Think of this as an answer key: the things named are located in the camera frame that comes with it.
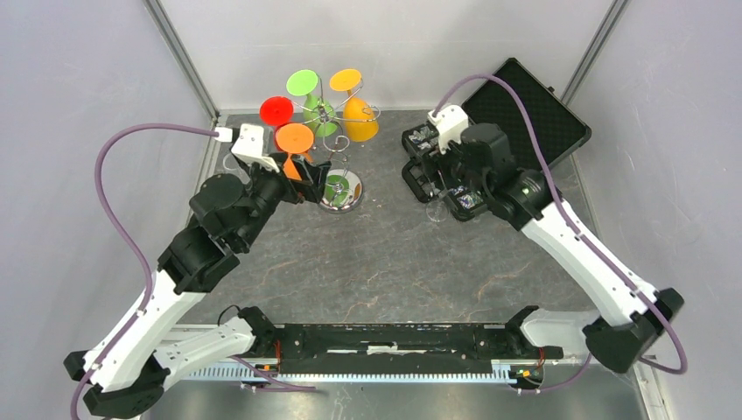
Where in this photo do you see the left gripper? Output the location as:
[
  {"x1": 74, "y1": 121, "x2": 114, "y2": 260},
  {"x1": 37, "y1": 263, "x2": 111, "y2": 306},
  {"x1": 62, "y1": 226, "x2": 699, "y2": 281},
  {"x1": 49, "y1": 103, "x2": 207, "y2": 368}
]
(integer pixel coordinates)
[{"x1": 234, "y1": 151, "x2": 331, "y2": 249}]

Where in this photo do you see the orange wine glass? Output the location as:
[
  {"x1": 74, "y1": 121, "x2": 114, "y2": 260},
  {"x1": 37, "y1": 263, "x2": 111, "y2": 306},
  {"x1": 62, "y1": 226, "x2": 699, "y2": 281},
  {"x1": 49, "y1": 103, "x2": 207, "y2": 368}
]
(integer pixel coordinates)
[{"x1": 275, "y1": 122, "x2": 314, "y2": 180}]

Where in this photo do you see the clear wine glass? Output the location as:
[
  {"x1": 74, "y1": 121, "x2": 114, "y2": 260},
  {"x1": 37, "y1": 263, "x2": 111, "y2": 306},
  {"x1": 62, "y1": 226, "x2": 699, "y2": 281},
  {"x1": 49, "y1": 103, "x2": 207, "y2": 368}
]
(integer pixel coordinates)
[
  {"x1": 425, "y1": 197, "x2": 450, "y2": 223},
  {"x1": 221, "y1": 154, "x2": 251, "y2": 185}
]

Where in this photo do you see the clear wine glass front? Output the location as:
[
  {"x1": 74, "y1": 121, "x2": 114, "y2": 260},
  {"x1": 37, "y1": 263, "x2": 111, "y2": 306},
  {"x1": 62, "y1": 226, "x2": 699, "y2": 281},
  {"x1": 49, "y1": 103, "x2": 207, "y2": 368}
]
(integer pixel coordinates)
[{"x1": 221, "y1": 154, "x2": 251, "y2": 185}]

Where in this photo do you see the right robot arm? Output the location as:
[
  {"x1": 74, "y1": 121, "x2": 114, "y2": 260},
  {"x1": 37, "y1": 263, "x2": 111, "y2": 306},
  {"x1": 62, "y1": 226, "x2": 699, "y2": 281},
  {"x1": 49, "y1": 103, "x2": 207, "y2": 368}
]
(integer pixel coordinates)
[{"x1": 428, "y1": 123, "x2": 684, "y2": 373}]

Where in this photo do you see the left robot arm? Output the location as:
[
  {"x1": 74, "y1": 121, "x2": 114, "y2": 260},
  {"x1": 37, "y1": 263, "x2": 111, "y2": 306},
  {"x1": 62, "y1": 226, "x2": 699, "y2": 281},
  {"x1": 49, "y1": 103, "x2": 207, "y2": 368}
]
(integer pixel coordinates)
[{"x1": 64, "y1": 158, "x2": 331, "y2": 419}]

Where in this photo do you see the chrome wine glass rack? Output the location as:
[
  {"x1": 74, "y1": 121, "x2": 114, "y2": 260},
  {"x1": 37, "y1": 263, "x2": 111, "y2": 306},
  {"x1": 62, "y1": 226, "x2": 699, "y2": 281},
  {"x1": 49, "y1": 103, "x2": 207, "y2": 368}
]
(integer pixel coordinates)
[{"x1": 313, "y1": 91, "x2": 381, "y2": 214}]

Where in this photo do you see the green wine glass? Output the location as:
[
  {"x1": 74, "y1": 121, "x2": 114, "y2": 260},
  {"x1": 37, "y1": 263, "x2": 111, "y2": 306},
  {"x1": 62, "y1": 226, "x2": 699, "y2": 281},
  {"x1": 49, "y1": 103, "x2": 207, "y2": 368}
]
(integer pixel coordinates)
[{"x1": 286, "y1": 69, "x2": 338, "y2": 137}]

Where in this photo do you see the yellow wine glass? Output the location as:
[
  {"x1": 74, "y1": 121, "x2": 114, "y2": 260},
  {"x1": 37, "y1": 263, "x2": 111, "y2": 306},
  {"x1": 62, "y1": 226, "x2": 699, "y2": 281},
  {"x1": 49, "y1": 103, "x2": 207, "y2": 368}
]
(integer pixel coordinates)
[{"x1": 329, "y1": 68, "x2": 379, "y2": 143}]

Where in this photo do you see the red wine glass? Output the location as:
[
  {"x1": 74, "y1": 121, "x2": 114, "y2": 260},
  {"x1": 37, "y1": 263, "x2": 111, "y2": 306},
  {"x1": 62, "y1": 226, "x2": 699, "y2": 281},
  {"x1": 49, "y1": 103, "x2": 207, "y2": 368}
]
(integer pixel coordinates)
[{"x1": 259, "y1": 96, "x2": 294, "y2": 128}]

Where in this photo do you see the black poker chip case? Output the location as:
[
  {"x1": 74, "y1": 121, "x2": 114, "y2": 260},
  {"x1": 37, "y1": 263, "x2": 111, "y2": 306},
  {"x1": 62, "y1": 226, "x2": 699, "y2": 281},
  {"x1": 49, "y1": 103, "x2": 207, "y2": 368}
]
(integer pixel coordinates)
[{"x1": 401, "y1": 57, "x2": 593, "y2": 222}]

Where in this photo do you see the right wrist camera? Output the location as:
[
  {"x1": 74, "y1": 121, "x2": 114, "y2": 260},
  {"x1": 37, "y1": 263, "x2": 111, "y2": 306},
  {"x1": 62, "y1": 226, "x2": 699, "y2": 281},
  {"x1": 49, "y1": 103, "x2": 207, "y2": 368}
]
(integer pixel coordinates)
[{"x1": 427, "y1": 103, "x2": 469, "y2": 155}]

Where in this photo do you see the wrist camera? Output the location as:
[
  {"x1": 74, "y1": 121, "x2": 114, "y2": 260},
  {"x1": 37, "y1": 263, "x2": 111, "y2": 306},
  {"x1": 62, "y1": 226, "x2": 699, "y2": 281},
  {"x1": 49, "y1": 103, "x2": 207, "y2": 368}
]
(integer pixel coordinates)
[
  {"x1": 214, "y1": 123, "x2": 281, "y2": 172},
  {"x1": 427, "y1": 103, "x2": 469, "y2": 155}
]

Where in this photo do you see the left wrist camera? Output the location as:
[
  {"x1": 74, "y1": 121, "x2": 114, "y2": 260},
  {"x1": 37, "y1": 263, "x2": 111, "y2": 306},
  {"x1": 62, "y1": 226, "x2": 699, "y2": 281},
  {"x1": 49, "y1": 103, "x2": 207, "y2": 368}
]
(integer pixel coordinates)
[{"x1": 214, "y1": 123, "x2": 281, "y2": 172}]

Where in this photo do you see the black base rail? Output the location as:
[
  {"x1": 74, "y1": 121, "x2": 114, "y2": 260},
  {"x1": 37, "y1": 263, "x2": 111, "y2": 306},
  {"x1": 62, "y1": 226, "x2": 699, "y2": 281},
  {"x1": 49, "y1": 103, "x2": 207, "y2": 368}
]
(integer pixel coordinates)
[{"x1": 243, "y1": 323, "x2": 585, "y2": 389}]

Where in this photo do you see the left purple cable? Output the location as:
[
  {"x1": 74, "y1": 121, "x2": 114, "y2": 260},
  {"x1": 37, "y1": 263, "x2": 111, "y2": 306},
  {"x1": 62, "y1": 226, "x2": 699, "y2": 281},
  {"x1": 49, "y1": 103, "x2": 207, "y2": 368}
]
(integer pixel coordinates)
[{"x1": 69, "y1": 122, "x2": 233, "y2": 420}]

